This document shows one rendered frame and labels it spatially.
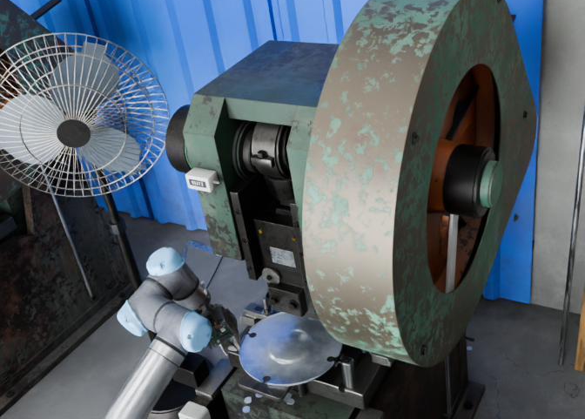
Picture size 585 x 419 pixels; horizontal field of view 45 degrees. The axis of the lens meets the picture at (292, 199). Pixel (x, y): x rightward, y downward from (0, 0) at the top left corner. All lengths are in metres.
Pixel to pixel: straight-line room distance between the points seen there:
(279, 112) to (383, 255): 0.53
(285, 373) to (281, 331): 0.16
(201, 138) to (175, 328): 0.48
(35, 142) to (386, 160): 1.40
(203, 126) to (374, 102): 0.59
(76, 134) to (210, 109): 0.65
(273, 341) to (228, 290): 1.51
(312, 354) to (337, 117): 0.89
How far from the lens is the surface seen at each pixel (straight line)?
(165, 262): 1.57
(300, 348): 1.99
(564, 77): 2.70
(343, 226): 1.25
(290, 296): 1.89
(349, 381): 1.96
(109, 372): 3.30
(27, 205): 3.21
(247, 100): 1.67
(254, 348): 2.02
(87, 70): 2.23
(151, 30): 3.47
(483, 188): 1.52
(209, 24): 3.21
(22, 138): 2.30
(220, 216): 1.82
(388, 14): 1.37
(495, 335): 3.13
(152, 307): 1.54
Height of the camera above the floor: 2.16
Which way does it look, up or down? 32 degrees down
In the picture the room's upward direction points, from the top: 10 degrees counter-clockwise
